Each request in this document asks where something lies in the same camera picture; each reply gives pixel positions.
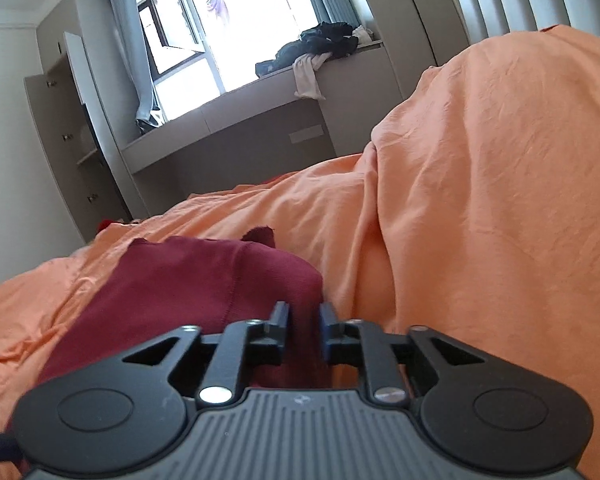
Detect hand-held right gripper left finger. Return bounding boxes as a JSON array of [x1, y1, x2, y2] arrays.
[[120, 301, 290, 406]]

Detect white cloth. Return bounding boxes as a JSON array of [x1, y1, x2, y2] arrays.
[[292, 52, 334, 101]]

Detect grey window bench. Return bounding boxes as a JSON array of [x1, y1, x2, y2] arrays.
[[119, 40, 407, 207]]

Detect pile of dark clothes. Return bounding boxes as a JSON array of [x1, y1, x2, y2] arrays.
[[254, 21, 361, 79]]

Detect tall grey cabinet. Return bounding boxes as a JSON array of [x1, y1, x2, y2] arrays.
[[347, 0, 472, 107]]

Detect maroon shirt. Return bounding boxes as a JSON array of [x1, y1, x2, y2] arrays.
[[10, 227, 348, 428]]

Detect orange bed sheet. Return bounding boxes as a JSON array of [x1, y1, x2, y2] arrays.
[[370, 25, 600, 471]]

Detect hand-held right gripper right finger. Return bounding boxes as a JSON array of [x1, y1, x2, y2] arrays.
[[319, 301, 487, 404]]

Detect white socket plate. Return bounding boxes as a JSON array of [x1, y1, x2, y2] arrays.
[[288, 127, 326, 144]]

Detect window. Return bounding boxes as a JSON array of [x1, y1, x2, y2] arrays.
[[136, 0, 327, 122]]

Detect orange duvet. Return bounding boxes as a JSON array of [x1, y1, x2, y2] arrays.
[[0, 154, 396, 476]]

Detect pink hanging garment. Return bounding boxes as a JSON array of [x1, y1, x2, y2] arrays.
[[204, 0, 231, 26]]

